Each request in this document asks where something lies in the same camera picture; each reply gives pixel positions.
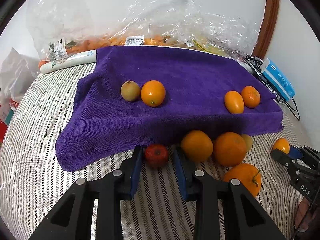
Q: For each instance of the white printed plastic bag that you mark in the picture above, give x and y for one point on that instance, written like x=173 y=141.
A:
x=15 y=80

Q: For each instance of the small red apple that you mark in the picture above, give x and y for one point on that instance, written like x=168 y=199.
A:
x=156 y=156

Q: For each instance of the large mandarin with stem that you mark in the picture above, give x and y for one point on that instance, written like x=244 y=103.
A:
x=243 y=178

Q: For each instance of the white rolled mat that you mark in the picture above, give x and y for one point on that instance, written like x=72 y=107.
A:
x=67 y=62

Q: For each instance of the clear bag of oranges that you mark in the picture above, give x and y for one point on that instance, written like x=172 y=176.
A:
x=150 y=17

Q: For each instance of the clear bag of yellow fruit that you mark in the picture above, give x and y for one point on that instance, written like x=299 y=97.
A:
x=225 y=30

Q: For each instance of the oval orange mandarin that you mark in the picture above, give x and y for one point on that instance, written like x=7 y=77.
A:
x=234 y=102

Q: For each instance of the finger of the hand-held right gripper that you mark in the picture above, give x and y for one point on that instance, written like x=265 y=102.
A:
x=283 y=158
x=295 y=152

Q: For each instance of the blue tissue box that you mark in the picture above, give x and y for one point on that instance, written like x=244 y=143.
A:
x=277 y=78

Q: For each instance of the brown wooden door frame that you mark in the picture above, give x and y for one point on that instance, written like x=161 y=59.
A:
x=268 y=22

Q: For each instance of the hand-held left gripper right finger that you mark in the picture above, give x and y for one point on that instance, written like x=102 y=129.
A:
x=180 y=177

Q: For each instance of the small orange mandarin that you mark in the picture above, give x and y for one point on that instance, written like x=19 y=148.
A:
x=281 y=145

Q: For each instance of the person's right hand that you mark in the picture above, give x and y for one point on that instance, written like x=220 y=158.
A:
x=302 y=217

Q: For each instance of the small green-brown fruit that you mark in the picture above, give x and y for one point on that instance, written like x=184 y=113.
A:
x=130 y=91
x=248 y=142

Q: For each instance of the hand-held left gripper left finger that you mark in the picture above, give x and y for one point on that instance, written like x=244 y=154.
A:
x=135 y=180

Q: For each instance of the purple towel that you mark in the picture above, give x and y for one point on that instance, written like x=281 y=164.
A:
x=175 y=67

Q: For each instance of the clear bag with leafy oranges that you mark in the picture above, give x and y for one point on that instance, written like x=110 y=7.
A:
x=55 y=17

